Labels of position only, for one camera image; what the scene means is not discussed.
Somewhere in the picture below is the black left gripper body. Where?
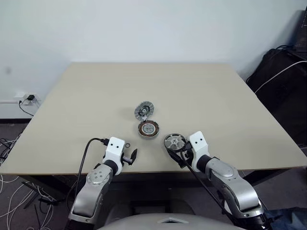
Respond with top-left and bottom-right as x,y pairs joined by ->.
121,150 -> 133,166

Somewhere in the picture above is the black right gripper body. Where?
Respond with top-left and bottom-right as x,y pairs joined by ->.
179,141 -> 195,168

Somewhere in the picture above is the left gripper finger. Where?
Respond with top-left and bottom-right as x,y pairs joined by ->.
130,148 -> 139,165

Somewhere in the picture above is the silver spoked wheel part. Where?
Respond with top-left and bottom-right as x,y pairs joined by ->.
164,132 -> 187,151

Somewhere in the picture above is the copper wound motor stator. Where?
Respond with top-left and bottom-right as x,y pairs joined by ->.
137,121 -> 161,139

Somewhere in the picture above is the grey motor end disc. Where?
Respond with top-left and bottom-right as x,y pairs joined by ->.
133,100 -> 154,121

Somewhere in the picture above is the grey robot torso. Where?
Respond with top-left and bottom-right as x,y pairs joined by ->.
105,198 -> 231,230

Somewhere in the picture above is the black floor stand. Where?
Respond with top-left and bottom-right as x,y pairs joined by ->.
21,181 -> 65,230

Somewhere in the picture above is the large black bag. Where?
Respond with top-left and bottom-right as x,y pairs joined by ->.
246,47 -> 307,154

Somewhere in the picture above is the blue cloth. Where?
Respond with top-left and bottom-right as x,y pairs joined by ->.
263,208 -> 307,230

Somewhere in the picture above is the black equipment rack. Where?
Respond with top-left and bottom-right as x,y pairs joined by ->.
294,9 -> 307,56

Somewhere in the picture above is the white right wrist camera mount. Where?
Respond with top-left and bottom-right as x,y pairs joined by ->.
189,131 -> 208,168

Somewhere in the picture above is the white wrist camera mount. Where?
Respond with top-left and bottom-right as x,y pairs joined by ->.
189,131 -> 208,168
103,137 -> 126,168

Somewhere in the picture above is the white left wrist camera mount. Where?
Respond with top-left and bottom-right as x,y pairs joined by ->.
103,137 -> 126,168

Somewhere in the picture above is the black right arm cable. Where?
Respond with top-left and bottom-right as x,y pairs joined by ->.
178,143 -> 240,230

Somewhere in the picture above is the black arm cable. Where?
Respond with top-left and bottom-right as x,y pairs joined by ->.
66,137 -> 111,209
178,143 -> 240,230

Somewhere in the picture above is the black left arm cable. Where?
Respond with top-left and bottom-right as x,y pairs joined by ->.
66,137 -> 111,209

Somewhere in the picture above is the dark table frame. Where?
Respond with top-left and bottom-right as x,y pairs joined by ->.
20,167 -> 295,209

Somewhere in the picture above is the white floor cable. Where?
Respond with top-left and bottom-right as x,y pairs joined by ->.
44,191 -> 59,230
0,174 -> 32,230

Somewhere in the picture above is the white wall power socket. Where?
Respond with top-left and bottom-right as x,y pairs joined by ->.
23,92 -> 40,105

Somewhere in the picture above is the black adapter cable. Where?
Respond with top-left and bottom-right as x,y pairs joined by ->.
18,99 -> 34,117

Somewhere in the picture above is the white cable over bag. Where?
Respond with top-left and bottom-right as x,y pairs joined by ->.
254,60 -> 307,94

